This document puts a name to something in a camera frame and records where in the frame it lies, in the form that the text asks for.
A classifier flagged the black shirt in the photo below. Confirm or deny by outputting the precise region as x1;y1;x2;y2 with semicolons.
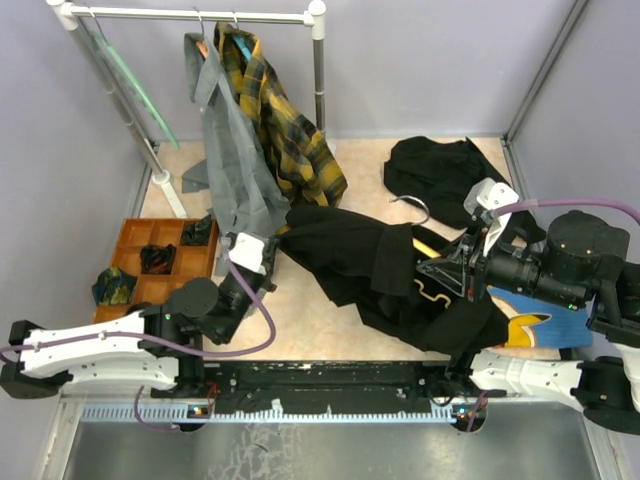
279;205;509;356
382;134;546;241

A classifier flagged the yellow hanger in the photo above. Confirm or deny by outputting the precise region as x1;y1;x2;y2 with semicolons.
388;195;452;309

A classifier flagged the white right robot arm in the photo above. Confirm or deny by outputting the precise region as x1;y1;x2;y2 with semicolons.
416;210;639;435

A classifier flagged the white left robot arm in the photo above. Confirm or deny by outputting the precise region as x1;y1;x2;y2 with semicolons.
1;233;279;400

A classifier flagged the grey shirt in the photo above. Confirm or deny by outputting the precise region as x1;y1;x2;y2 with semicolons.
180;31;291;321

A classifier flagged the yellow plaid shirt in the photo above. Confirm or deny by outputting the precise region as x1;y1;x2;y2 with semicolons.
214;22;348;207

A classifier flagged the green hanger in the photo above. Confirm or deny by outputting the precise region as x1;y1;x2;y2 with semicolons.
91;32;180;149

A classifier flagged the blue pikachu cloth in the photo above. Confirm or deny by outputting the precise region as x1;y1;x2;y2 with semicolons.
488;287;593;349

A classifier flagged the dark patterned rolled cloth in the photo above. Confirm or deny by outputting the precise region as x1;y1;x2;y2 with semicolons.
181;215;213;246

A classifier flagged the orange wooden tray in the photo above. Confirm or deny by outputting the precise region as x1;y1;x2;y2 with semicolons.
92;215;219;323

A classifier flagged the black rolled belt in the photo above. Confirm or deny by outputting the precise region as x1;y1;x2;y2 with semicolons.
139;244;177;275

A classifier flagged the green yellow patterned cloth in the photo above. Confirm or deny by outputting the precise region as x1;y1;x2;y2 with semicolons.
91;267;137;306

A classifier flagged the white clothes rack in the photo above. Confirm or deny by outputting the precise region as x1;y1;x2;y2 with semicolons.
48;0;327;219

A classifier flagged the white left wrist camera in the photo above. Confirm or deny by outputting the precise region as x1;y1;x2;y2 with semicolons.
221;232;267;275

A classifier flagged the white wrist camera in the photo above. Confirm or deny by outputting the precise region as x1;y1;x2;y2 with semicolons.
463;178;519;257
221;232;267;275

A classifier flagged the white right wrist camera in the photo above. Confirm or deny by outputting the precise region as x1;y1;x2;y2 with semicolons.
463;178;519;257

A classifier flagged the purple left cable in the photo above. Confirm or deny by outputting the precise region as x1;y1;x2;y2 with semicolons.
0;237;277;432

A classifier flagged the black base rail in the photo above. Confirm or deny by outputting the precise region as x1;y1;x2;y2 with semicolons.
151;358;480;415

